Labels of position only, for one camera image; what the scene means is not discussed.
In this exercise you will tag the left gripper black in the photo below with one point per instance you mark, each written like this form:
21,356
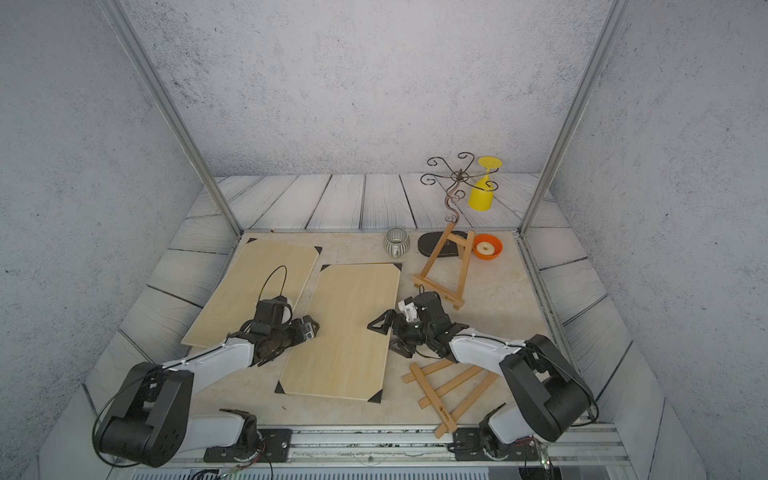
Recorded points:
298,326

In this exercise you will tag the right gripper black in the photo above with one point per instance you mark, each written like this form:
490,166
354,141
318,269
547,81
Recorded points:
400,321

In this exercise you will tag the wooden board black corners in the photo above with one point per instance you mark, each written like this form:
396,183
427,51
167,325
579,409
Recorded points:
262,269
346,360

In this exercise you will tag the small wooden easel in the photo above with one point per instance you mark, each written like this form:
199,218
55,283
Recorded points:
448,276

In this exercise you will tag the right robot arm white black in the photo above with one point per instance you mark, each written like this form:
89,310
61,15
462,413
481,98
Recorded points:
550,396

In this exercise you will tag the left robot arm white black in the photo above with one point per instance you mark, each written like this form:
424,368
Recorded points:
148,421

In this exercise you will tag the striped ceramic mug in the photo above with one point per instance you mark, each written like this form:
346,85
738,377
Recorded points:
396,242

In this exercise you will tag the yellow plastic wine glass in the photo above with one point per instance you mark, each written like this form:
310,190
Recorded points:
482,194

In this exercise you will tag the metal scroll stand dark base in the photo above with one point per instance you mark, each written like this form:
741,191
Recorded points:
466,176

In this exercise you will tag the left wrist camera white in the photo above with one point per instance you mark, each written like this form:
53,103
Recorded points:
303,340

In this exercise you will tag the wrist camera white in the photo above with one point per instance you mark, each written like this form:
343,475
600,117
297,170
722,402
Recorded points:
303,340
409,311

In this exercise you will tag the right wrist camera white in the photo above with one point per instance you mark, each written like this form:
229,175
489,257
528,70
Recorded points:
409,311

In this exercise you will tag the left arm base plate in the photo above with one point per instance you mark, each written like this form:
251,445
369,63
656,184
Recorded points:
264,446

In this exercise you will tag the aluminium mounting rail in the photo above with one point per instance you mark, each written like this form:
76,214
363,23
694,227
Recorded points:
408,452

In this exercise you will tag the orange bowl with white ring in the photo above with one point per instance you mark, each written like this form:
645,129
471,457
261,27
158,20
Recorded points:
487,247

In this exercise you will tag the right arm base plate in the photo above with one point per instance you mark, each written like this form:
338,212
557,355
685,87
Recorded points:
477,444

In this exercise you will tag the left metal frame post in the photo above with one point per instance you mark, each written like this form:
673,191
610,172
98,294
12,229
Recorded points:
129,40

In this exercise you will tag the metal frame post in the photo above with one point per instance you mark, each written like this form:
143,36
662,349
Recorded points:
616,15
129,40

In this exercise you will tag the right metal frame post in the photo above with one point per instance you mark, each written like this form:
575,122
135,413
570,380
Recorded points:
616,15

